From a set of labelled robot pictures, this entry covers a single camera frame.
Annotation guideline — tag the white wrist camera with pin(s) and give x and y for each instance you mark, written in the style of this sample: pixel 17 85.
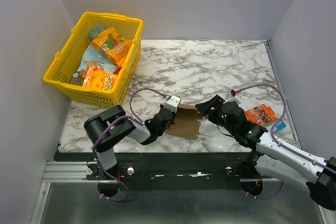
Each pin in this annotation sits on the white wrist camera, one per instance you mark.
pixel 171 103
pixel 232 96

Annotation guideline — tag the light blue snack bag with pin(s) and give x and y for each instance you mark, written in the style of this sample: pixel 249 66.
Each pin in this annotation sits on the light blue snack bag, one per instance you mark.
pixel 96 59

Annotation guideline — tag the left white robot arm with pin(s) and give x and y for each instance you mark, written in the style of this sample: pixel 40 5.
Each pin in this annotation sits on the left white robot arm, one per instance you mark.
pixel 109 127

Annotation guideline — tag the orange snack box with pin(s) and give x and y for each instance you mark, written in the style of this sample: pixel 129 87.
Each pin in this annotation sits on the orange snack box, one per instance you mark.
pixel 261 115

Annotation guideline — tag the orange sponge daddy package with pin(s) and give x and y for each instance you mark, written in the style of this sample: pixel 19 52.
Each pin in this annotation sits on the orange sponge daddy package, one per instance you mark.
pixel 99 80

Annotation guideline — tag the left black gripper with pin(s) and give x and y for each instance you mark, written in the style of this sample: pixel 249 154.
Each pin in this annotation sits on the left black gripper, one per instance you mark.
pixel 173 113

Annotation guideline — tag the teal white small packet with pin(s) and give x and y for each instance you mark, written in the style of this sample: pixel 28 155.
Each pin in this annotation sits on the teal white small packet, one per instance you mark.
pixel 277 128

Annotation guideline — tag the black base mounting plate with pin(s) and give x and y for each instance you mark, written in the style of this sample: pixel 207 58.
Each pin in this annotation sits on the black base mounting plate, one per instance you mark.
pixel 186 171

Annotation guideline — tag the green round scouring pad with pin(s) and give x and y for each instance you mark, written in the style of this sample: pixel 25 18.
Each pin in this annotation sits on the green round scouring pad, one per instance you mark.
pixel 94 32

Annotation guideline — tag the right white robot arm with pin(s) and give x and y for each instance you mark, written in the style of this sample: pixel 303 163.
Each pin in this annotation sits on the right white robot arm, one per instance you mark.
pixel 273 156

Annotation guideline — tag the brown cardboard paper box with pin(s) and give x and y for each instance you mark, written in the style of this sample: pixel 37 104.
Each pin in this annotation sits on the brown cardboard paper box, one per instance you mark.
pixel 186 124

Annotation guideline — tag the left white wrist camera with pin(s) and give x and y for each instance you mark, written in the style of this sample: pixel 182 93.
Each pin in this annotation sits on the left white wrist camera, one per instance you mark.
pixel 171 103

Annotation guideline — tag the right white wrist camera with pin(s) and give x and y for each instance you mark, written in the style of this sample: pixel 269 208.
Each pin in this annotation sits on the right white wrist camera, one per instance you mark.
pixel 232 96

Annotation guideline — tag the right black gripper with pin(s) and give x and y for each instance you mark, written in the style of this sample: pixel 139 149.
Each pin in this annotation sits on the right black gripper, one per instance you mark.
pixel 211 106

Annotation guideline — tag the yellow plastic basket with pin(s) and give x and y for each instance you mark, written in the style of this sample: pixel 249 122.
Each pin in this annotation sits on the yellow plastic basket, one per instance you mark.
pixel 68 59

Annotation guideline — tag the orange gummy candy bag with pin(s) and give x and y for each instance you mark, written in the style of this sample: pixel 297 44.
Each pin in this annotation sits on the orange gummy candy bag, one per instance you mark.
pixel 113 45

